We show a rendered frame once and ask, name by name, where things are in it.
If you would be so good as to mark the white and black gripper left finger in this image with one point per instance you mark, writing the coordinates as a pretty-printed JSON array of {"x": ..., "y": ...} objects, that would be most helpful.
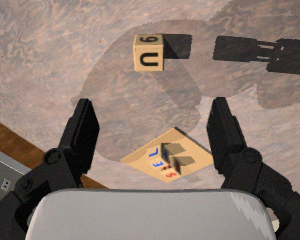
[{"x": 74, "y": 155}]

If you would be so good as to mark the tan flat mat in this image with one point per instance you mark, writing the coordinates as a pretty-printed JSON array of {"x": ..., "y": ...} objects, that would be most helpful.
[{"x": 191, "y": 155}]

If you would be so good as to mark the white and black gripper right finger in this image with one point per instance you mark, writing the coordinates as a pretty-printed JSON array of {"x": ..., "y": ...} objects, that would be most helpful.
[{"x": 244, "y": 170}]

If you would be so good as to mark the tan letter block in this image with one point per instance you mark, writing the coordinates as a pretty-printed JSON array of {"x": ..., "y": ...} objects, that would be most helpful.
[
  {"x": 148, "y": 53},
  {"x": 173, "y": 170},
  {"x": 157, "y": 156}
]

